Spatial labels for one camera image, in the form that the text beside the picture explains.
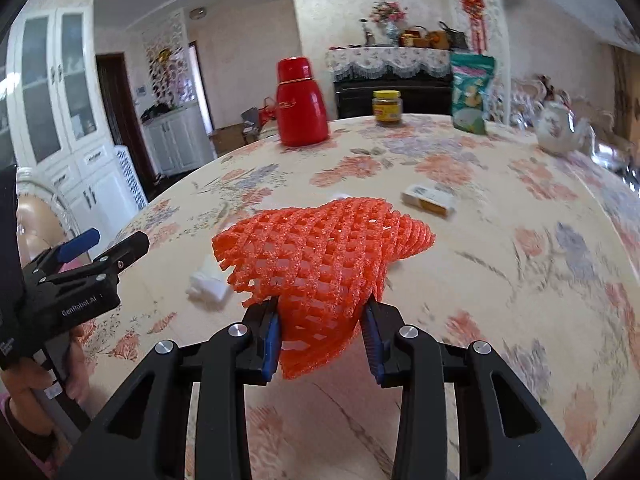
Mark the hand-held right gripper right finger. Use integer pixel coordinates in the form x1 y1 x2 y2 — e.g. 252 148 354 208
361 296 587 480

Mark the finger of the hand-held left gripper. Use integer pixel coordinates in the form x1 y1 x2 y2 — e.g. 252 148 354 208
40 231 151 287
24 227 101 277

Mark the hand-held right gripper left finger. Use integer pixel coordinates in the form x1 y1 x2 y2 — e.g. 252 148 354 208
56 296 282 480

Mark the orange foam net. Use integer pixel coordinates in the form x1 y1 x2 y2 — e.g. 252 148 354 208
211 196 436 381

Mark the person's left forearm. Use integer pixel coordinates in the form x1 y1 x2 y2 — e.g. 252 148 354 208
0 396 62 479

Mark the person's left hand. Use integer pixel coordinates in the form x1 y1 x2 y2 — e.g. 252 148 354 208
0 325 89 432

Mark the ornate cream leather chair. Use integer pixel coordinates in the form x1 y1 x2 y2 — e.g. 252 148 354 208
15 177 82 262

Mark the white perforated tower appliance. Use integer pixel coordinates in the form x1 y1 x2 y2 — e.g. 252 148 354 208
114 145 150 212

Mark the low white cabinet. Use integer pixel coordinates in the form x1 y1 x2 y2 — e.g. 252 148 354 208
141 105 212 177

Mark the white glass-door cabinet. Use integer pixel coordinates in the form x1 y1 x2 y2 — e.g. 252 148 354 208
0 5 151 222

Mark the dark wooden door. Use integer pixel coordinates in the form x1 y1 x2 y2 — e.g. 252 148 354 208
95 52 152 187

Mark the floral tablecloth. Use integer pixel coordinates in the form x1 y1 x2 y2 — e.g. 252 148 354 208
75 114 640 480

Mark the cardboard box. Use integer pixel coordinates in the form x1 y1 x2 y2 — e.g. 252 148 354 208
210 127 246 157

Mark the small white yellow box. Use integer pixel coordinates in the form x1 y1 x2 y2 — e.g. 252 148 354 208
401 183 456 220

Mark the white lattice screen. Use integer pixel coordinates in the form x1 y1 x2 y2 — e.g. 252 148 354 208
142 10 189 111

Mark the red thermos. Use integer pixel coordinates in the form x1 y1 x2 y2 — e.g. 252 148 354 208
276 56 331 148

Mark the yellow lid jar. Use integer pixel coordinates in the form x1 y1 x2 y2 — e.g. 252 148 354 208
372 89 404 126

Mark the black piano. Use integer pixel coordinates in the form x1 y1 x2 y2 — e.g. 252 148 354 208
334 77 455 120

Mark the green snack bag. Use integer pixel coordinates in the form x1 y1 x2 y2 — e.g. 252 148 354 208
450 52 497 135

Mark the floral lace cloth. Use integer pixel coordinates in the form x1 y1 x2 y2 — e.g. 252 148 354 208
326 46 454 84

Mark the white floral teapot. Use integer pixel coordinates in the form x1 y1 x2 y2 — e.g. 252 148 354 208
530 100 616 157

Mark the ornate white chair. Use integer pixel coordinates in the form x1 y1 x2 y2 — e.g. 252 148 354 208
492 75 567 129

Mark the clear glassware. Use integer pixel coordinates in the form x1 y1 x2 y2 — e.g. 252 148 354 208
585 130 640 192

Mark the black handbag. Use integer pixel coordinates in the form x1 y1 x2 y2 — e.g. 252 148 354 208
439 21 470 51

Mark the flower vase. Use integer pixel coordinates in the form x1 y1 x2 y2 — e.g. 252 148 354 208
369 1 409 46

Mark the red hanging ornament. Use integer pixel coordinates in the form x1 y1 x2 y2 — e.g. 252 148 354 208
461 0 489 55

